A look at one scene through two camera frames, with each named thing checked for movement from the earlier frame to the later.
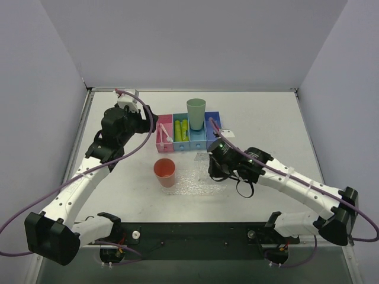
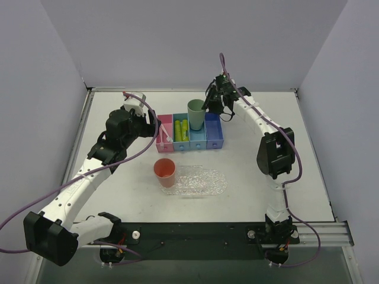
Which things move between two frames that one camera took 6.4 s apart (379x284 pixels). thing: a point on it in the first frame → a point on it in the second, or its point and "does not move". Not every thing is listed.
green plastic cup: x=196 y=108 does not move
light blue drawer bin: x=198 y=139 does not move
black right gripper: x=215 y=170 → x=215 y=99
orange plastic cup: x=164 y=168 does not move
